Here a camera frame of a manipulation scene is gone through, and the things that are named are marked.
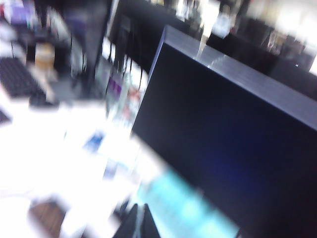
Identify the black monitor with pole stand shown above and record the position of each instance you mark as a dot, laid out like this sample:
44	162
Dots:
86	37

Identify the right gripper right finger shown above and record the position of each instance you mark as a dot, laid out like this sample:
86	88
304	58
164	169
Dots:
149	223

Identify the teal book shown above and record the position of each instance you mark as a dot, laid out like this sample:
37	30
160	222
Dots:
183	205

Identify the glass cup yellow sleeve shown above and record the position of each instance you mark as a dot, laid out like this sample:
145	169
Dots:
44	57

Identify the black computer mouse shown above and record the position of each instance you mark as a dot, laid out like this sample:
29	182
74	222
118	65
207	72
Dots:
43	101

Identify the black AOC monitor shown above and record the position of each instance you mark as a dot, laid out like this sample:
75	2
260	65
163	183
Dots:
223	148

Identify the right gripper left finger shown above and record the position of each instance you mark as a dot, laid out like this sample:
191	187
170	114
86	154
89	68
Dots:
127	223

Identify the black keyboard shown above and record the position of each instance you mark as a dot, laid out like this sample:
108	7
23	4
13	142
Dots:
18	79

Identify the black office monitor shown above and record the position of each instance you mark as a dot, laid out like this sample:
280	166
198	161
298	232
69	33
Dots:
133	34

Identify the black power strip wood top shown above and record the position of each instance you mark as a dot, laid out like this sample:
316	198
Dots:
47	215

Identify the purple name plate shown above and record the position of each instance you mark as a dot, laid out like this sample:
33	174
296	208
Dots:
115	86

